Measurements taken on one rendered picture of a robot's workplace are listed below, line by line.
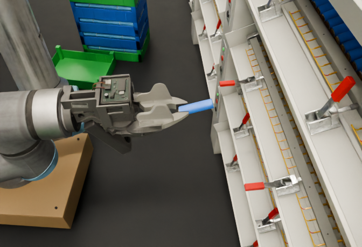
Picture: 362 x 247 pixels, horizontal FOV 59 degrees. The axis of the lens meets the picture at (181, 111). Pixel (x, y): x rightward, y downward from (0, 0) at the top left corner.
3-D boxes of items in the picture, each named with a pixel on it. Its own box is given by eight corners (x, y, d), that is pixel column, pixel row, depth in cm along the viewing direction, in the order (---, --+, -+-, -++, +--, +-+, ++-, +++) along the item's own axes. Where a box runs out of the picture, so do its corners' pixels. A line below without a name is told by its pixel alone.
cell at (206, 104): (212, 104, 57) (178, 112, 58) (214, 110, 59) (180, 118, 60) (211, 96, 59) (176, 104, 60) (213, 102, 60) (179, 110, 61)
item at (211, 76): (216, 118, 127) (205, 97, 117) (196, 27, 166) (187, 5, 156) (266, 103, 123) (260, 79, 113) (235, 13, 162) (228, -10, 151)
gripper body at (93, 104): (132, 105, 51) (56, 111, 51) (139, 136, 58) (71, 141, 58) (133, 72, 56) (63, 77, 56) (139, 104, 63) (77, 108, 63)
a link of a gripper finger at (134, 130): (161, 132, 56) (110, 133, 56) (161, 136, 57) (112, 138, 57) (161, 110, 59) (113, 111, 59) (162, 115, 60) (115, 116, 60)
